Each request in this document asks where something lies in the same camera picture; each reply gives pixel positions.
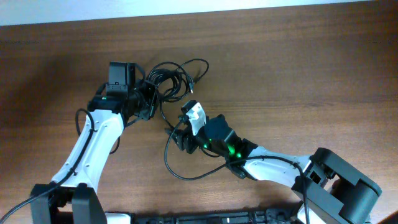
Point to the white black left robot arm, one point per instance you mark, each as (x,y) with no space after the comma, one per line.
(71,196)

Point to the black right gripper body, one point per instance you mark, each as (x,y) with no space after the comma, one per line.
(192,140)

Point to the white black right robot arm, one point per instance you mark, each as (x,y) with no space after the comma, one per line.
(332,190)

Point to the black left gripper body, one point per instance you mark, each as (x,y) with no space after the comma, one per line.
(146,94)

